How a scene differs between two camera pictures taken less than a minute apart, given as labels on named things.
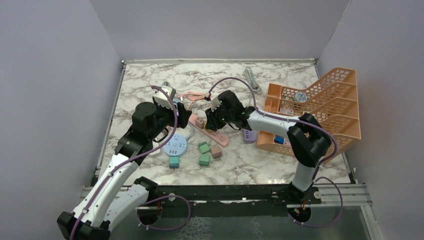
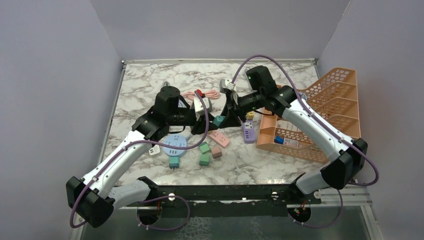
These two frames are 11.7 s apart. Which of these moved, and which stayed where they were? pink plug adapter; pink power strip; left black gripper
Moved: left black gripper
Stayed: pink plug adapter; pink power strip
